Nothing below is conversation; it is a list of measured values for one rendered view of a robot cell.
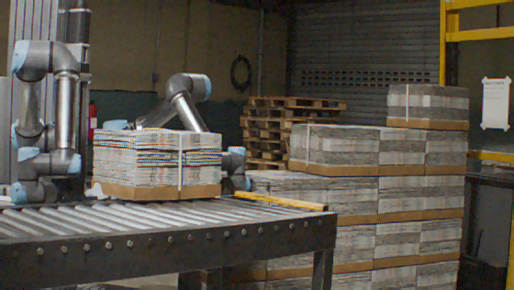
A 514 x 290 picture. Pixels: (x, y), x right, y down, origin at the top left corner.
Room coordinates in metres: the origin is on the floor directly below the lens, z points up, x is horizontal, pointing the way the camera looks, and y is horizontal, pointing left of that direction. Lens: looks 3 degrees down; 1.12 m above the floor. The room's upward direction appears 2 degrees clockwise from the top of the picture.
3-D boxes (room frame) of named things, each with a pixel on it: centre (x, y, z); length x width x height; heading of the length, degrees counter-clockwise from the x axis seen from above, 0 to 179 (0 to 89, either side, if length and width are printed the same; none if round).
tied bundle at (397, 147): (3.54, -0.65, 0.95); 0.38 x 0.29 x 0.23; 25
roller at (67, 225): (1.89, 0.54, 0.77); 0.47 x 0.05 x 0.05; 43
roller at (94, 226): (1.93, 0.49, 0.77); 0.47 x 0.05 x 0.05; 43
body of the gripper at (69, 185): (2.35, 0.63, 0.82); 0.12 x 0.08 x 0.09; 133
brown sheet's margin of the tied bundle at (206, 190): (2.58, 0.26, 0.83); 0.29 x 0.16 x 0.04; 44
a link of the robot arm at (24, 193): (2.24, 0.75, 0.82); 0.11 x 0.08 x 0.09; 133
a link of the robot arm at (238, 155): (2.88, 0.07, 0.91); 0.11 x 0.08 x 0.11; 141
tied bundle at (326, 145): (3.41, -0.39, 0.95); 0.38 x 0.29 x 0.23; 25
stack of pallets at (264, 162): (10.16, -0.57, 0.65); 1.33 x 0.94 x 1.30; 137
